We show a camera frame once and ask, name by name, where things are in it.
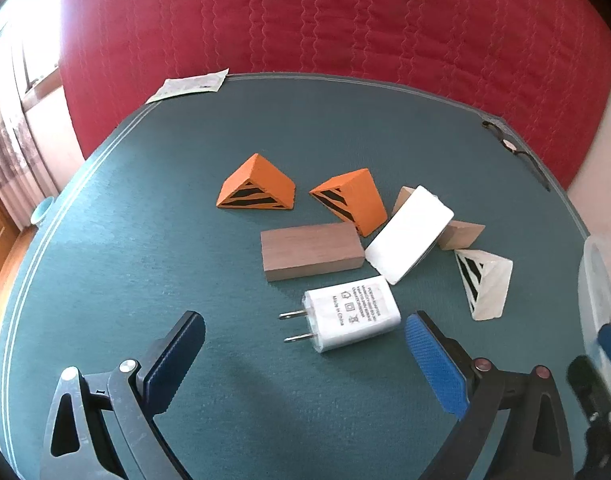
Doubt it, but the white paper leaflet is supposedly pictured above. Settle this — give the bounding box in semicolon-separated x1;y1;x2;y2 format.
146;67;230;105

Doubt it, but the black wristwatch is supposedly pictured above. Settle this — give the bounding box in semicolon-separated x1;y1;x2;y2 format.
480;119;551;192

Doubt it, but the red quilted blanket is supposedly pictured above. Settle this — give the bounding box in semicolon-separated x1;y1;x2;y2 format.
58;0;611;191

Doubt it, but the light wooden block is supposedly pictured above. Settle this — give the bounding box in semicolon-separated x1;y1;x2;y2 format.
391;186;486;252

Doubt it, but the white striped triangular block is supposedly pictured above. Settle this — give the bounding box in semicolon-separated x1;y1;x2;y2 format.
454;249;515;322

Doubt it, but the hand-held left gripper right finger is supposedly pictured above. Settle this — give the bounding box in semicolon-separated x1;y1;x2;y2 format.
404;311;576;480

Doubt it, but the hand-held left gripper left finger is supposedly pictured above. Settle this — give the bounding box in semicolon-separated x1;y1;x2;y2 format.
38;310;206;480

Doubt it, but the white rectangular block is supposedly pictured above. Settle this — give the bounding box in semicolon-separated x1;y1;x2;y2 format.
364;185;455;286

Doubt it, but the patterned curtain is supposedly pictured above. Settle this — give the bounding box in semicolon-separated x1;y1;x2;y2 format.
0;35;61;231

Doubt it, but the light teal cup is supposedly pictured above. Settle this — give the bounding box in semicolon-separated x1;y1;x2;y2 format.
33;196;56;226

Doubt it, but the clear plastic bowl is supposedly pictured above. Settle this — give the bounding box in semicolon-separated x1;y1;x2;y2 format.
578;235;611;361

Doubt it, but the orange striped triangular block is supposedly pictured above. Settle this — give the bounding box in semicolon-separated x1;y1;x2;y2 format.
216;154;296;211
309;167;389;237

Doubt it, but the white charger plug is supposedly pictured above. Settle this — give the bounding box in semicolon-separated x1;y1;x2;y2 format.
279;275;402;354

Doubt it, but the dark brown wooden block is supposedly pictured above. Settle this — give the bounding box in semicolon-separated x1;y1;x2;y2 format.
260;222;365;282

